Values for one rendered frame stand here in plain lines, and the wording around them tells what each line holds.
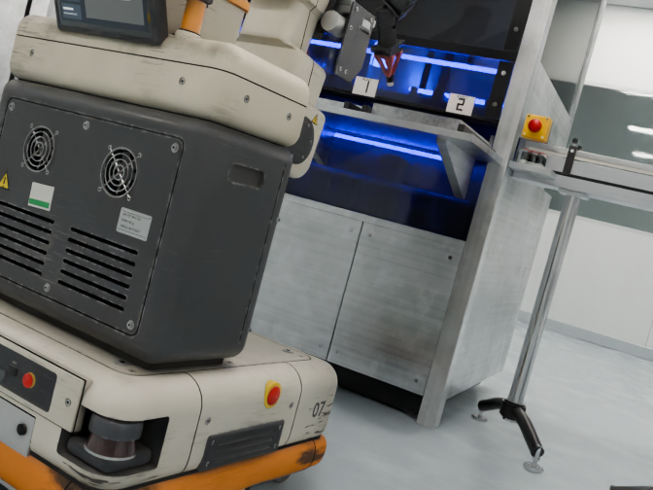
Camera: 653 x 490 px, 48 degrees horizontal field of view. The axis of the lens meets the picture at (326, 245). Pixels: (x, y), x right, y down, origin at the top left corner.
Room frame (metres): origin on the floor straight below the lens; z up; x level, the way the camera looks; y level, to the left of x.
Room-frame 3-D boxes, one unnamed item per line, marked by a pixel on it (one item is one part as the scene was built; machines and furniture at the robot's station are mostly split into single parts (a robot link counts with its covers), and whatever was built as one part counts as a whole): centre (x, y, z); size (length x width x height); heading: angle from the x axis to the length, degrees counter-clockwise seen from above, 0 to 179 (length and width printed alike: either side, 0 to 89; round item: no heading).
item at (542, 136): (2.29, -0.54, 0.99); 0.08 x 0.07 x 0.07; 156
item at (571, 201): (2.37, -0.72, 0.46); 0.09 x 0.09 x 0.77; 66
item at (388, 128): (2.30, -0.08, 0.87); 0.70 x 0.48 x 0.02; 66
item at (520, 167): (2.33, -0.57, 0.87); 0.14 x 0.13 x 0.02; 156
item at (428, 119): (2.19, -0.22, 0.90); 0.34 x 0.26 x 0.04; 155
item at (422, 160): (2.73, 0.48, 0.73); 1.98 x 0.01 x 0.25; 66
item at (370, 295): (3.17, 0.26, 0.44); 2.06 x 1.00 x 0.88; 66
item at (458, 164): (2.18, -0.30, 0.79); 0.34 x 0.03 x 0.13; 156
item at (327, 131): (2.39, 0.15, 0.79); 0.34 x 0.03 x 0.13; 156
